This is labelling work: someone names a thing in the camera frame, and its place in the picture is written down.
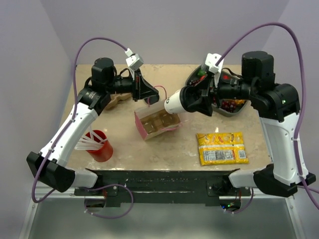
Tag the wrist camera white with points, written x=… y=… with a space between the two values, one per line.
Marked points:
x=213 y=64
x=134 y=61

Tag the green lime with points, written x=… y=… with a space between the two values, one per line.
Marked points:
x=201 y=73

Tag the brown paper bag pink handles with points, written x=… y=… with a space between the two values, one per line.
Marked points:
x=150 y=109

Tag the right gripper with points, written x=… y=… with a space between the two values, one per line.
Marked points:
x=203 y=104

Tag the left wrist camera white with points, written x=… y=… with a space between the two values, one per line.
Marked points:
x=134 y=61

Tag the grey fruit tray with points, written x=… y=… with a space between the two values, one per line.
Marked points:
x=227 y=76

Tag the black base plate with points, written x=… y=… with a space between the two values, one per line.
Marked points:
x=162 y=187

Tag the yellow snack bag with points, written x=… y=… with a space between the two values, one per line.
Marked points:
x=221 y=148

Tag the red straw holder cup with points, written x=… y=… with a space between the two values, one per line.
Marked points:
x=104 y=152

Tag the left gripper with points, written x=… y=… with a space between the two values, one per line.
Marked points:
x=141 y=89

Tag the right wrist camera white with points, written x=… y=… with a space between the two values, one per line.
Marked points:
x=213 y=64

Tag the dark red grapes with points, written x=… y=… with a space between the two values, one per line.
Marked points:
x=227 y=105

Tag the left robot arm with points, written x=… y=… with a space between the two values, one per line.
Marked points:
x=49 y=165

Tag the white wrapped straws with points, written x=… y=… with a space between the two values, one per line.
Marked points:
x=91 y=142

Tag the cardboard cup carrier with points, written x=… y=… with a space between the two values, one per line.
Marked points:
x=116 y=98
x=159 y=121

